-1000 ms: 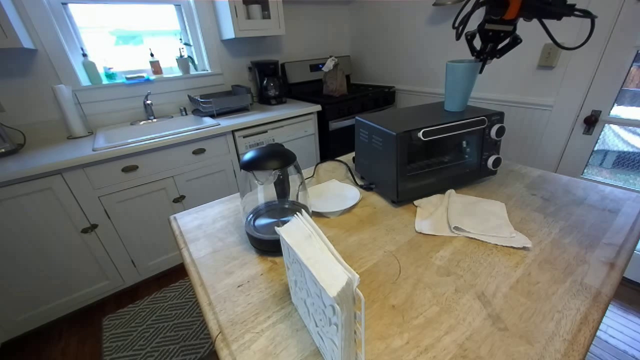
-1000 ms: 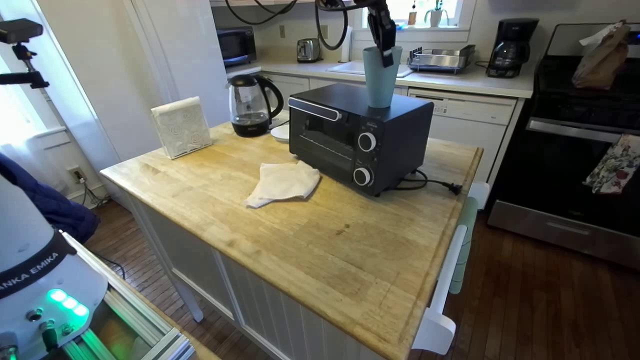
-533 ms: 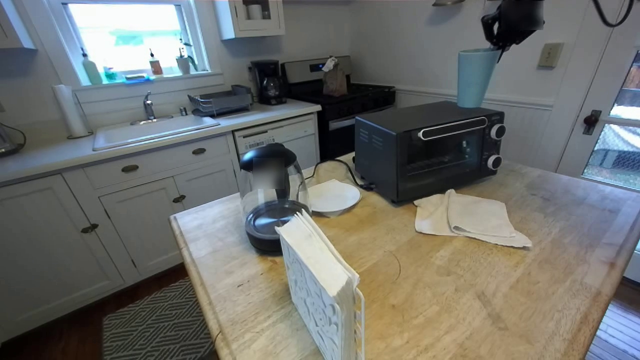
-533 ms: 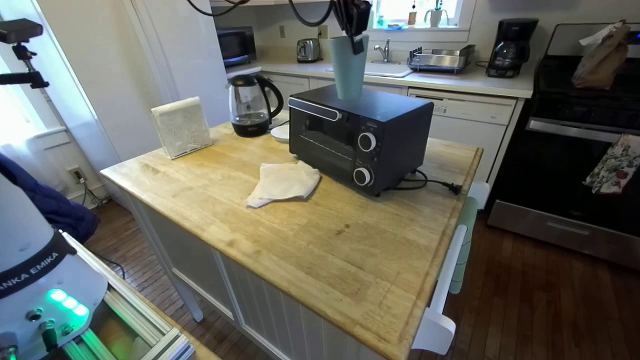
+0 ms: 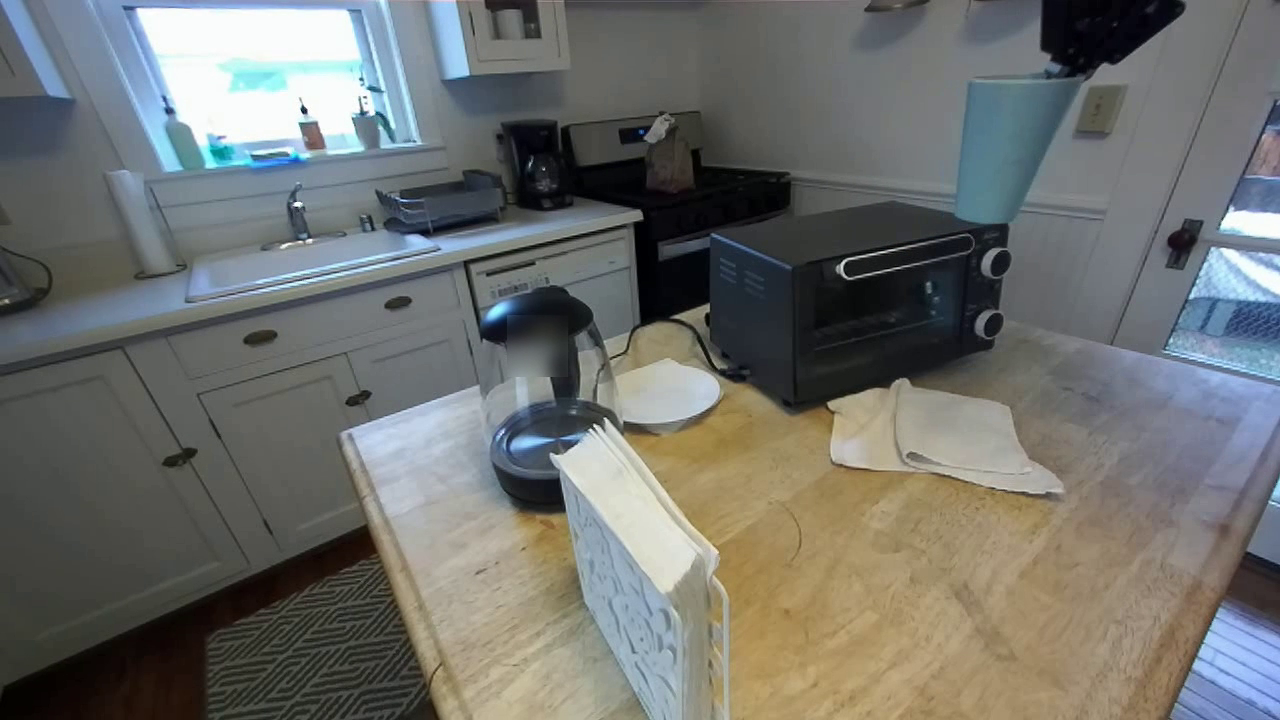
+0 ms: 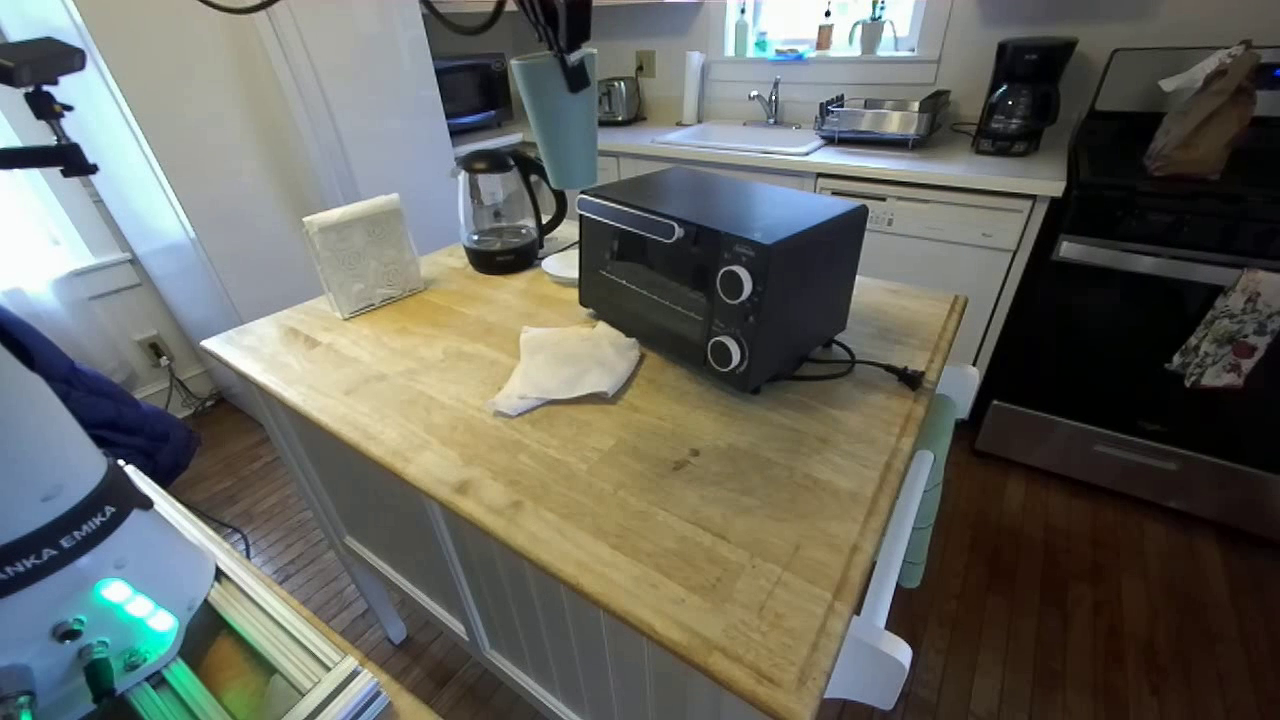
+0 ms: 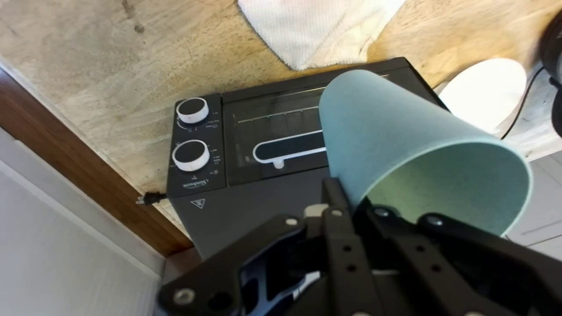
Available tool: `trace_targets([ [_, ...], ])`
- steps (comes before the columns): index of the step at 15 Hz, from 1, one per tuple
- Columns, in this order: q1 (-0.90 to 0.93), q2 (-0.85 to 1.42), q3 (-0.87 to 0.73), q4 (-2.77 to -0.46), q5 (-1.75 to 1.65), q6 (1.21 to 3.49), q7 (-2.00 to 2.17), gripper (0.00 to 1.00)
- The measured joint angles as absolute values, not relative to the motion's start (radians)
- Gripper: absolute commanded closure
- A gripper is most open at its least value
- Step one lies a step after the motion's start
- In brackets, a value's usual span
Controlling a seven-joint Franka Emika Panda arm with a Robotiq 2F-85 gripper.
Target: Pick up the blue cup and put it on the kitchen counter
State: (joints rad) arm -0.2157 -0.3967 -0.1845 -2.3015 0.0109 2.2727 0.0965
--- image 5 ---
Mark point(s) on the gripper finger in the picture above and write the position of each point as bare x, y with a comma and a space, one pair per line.
1135, 25
1062, 30

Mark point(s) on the blue cup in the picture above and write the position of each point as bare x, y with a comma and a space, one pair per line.
1005, 150

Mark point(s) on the white cup with plant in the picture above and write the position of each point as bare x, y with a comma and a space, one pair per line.
368, 128

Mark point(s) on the white kitchen base cabinet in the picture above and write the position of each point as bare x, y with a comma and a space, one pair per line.
120, 500

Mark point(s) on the white door with glass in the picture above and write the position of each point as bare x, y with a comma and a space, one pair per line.
1215, 200

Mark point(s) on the dark door knob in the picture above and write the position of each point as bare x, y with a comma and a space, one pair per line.
1183, 240

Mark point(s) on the toaster oven knob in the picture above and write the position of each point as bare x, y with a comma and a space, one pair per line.
996, 262
989, 324

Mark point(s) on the toaster oven door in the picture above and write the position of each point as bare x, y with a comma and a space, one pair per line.
885, 310

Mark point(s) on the black toaster oven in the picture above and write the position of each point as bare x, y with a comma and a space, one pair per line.
790, 300

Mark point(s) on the black stove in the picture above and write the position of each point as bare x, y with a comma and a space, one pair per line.
700, 215

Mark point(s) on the brown paper bag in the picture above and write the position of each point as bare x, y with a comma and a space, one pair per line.
669, 160

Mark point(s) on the white cloth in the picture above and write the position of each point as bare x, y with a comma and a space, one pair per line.
950, 440

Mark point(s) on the white bowl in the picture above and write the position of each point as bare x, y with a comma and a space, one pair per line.
665, 395

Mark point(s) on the white dishwasher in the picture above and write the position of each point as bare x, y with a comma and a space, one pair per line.
580, 275

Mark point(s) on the black coffee maker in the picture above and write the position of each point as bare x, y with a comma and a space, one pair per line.
537, 165

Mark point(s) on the grey dish rack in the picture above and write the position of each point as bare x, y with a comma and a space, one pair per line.
445, 203

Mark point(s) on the stack of white napkins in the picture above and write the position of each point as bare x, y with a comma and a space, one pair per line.
630, 510

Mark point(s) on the glass electric kettle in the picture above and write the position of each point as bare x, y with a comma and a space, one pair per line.
545, 440

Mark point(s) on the white napkin holder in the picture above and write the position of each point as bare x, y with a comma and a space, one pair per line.
625, 625

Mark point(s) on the orange soap bottle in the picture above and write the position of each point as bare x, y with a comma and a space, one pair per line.
311, 130

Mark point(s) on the silver tap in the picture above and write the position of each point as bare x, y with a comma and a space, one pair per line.
298, 212

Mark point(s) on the white sink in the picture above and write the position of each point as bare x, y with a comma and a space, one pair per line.
300, 262

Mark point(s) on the blue sponge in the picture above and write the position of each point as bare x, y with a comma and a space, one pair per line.
275, 156

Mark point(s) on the window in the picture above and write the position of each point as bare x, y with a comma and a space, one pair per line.
260, 80

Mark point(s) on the white soap bottle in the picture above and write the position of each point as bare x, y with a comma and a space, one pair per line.
184, 140

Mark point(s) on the paper towel roll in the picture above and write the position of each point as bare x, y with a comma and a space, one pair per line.
140, 225

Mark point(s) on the grey patterned rug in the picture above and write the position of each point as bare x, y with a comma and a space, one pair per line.
310, 650

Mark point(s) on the dark countertop appliance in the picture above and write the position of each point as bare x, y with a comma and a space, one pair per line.
12, 285

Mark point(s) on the light switch plate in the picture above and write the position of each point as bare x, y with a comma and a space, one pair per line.
1101, 109

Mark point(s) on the white wall cabinet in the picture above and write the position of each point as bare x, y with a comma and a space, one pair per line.
500, 40
25, 50

